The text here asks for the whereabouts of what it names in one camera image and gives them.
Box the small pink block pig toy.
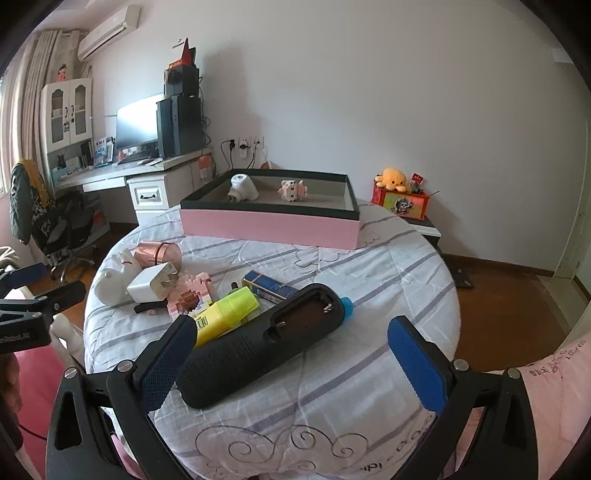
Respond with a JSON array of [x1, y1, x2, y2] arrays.
[[277, 179, 307, 202]]

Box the white desk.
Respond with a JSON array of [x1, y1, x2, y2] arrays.
[[51, 148, 215, 227]]

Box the small blue box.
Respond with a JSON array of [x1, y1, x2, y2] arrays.
[[242, 270, 301, 305]]

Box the green-rimmed grey tray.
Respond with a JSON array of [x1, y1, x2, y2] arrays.
[[179, 169, 361, 251]]

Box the low dark-top cabinet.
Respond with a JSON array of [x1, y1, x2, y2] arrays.
[[406, 215, 446, 254]]

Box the white door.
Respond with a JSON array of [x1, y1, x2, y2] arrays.
[[554, 138, 591, 296]]

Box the pink printed bed sheet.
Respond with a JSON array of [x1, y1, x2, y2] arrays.
[[462, 332, 591, 480]]

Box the white glass-door cabinet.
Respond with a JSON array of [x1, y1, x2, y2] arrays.
[[39, 76, 95, 185]]

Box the striped white blanket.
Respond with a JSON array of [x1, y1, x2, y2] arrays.
[[83, 198, 462, 480]]

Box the wall sockets with plugs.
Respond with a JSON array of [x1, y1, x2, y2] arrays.
[[223, 135, 265, 153]]

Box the orange octopus plush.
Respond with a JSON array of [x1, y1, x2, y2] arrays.
[[374, 167, 411, 192]]

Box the white silver astronaut figurine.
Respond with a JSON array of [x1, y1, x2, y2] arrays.
[[95, 248, 141, 305]]

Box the white charger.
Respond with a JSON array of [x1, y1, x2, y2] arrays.
[[127, 263, 180, 303]]

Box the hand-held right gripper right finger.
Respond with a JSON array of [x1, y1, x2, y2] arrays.
[[387, 315, 541, 480]]

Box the stack of black boxes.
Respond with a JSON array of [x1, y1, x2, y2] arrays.
[[164, 65, 201, 99]]

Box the black office chair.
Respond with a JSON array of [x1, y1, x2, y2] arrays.
[[9, 159, 100, 282]]

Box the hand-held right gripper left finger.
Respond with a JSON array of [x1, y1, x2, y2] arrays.
[[46, 315, 199, 480]]

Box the computer monitor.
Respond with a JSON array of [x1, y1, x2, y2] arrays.
[[115, 92, 164, 153]]

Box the red triangular item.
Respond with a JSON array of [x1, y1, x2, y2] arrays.
[[168, 39, 197, 69]]

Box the red printed box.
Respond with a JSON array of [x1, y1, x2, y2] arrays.
[[370, 180, 431, 221]]

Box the beige curtain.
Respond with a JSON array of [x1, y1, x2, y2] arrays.
[[0, 30, 86, 195]]

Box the large pink block toy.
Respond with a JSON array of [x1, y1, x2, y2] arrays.
[[161, 272, 218, 321]]

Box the black remote control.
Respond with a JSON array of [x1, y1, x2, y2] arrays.
[[176, 284, 345, 409]]

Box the copper cylinder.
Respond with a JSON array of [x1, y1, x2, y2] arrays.
[[134, 240, 183, 271]]

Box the yellow highlighter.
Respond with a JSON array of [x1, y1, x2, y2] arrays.
[[188, 286, 260, 349]]

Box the dark jacket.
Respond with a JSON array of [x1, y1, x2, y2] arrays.
[[9, 159, 51, 241]]

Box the black computer tower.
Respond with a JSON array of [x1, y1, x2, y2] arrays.
[[156, 95, 204, 158]]

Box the white air conditioner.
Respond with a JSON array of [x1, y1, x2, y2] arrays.
[[76, 4, 141, 62]]

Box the blue white boxes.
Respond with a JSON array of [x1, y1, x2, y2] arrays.
[[92, 137, 114, 168]]

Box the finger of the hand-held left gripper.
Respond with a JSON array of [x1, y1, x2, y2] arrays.
[[0, 264, 49, 296], [0, 280, 87, 319]]

